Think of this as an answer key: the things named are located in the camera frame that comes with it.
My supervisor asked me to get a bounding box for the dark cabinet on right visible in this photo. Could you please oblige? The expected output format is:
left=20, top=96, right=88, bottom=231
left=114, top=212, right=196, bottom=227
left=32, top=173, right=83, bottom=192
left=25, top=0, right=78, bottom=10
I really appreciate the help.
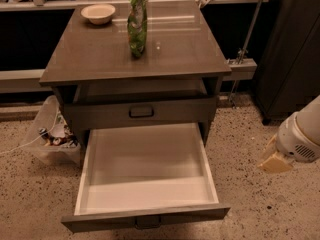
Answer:
left=253, top=0, right=320, bottom=125

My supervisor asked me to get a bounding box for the clear plastic storage bin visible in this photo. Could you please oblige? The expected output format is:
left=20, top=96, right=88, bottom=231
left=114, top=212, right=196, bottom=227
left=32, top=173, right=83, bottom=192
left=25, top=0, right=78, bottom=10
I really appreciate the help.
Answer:
left=22, top=95, right=81, bottom=165

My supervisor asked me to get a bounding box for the metal pole stand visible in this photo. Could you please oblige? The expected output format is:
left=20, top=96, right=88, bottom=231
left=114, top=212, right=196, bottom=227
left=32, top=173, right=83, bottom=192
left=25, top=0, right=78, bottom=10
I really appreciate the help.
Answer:
left=228, top=0, right=263, bottom=108

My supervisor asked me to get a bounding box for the beige bowl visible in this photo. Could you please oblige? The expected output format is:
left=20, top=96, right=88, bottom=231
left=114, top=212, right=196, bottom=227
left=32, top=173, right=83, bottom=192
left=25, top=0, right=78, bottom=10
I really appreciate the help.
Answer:
left=81, top=4, right=116, bottom=25

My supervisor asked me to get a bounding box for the grey top drawer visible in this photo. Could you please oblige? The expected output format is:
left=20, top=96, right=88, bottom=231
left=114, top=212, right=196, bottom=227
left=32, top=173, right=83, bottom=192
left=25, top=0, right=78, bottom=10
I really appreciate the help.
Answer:
left=64, top=98, right=216, bottom=130

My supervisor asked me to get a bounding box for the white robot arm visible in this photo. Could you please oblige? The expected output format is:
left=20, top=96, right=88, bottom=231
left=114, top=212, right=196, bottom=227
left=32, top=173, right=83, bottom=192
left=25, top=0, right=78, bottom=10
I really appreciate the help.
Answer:
left=257, top=95, right=320, bottom=173

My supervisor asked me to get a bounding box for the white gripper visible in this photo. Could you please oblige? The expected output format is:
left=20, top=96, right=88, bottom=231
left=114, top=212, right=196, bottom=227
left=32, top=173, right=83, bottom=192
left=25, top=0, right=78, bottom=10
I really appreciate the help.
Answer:
left=257, top=111, right=320, bottom=173

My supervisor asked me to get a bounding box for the white cable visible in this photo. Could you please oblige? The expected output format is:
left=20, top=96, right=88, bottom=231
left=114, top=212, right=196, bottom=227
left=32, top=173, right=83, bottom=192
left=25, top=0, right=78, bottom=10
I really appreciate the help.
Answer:
left=0, top=108, right=61, bottom=157

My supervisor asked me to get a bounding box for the grey drawer cabinet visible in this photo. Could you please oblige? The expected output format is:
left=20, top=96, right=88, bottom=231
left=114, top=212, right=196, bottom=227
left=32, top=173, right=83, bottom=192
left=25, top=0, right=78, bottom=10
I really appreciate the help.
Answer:
left=40, top=1, right=231, bottom=144

